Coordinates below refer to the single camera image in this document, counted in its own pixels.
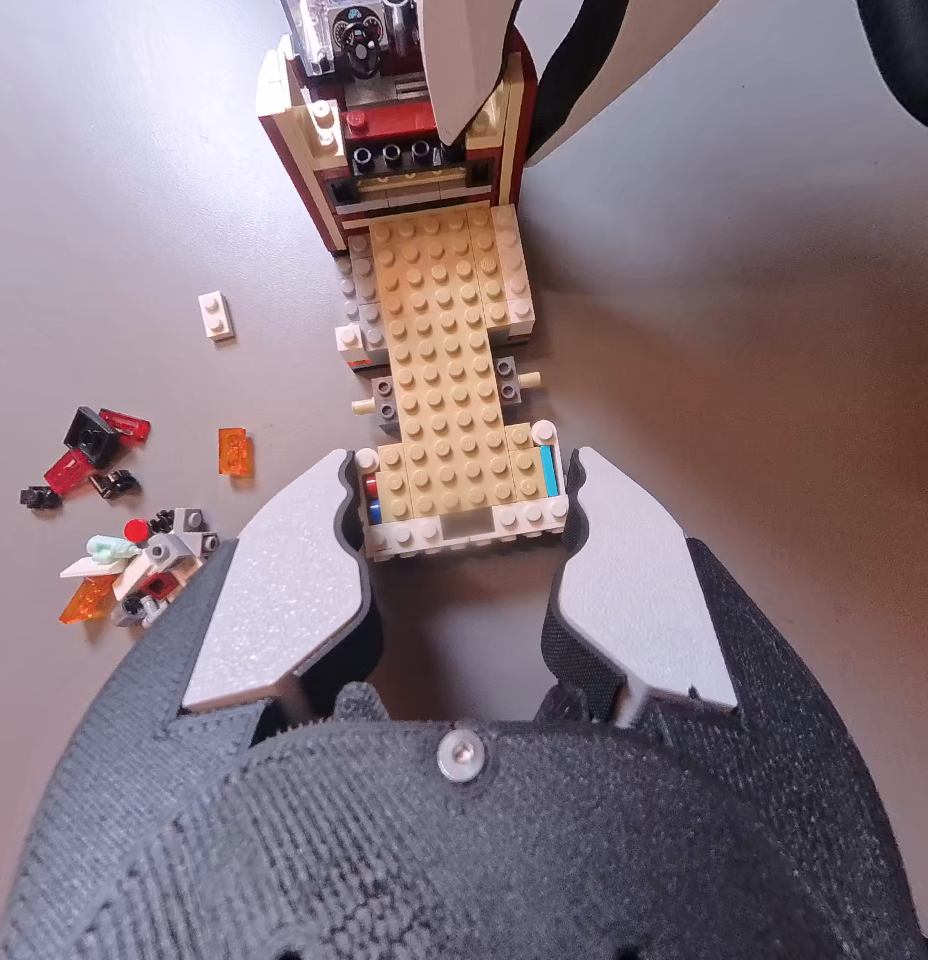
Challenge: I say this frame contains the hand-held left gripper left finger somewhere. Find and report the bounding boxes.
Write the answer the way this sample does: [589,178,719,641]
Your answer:
[180,447,384,714]

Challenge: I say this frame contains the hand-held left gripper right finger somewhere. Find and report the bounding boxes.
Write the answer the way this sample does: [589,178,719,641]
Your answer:
[540,447,739,730]

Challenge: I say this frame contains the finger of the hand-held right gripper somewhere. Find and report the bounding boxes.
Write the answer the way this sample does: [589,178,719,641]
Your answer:
[419,0,521,149]
[524,0,725,169]

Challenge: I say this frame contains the tan and dark red brick model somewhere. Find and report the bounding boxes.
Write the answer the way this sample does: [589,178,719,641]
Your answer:
[255,0,572,562]

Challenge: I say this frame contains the grey desk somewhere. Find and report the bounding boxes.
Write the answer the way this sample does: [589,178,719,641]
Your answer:
[0,0,928,864]

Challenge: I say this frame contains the pile of small grey bricks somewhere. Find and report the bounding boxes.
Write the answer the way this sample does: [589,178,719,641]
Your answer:
[59,510,219,627]

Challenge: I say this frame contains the orange transparent studded brick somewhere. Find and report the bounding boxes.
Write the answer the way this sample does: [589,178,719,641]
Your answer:
[218,427,255,477]

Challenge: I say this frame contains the orange transparent slope piece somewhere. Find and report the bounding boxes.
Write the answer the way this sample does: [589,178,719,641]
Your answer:
[59,576,119,625]

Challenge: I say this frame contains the red and black brick piece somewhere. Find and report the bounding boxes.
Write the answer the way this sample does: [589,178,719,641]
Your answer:
[44,406,152,498]

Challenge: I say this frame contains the small white plate brick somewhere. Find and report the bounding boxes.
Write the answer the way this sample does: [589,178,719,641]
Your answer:
[197,288,236,345]

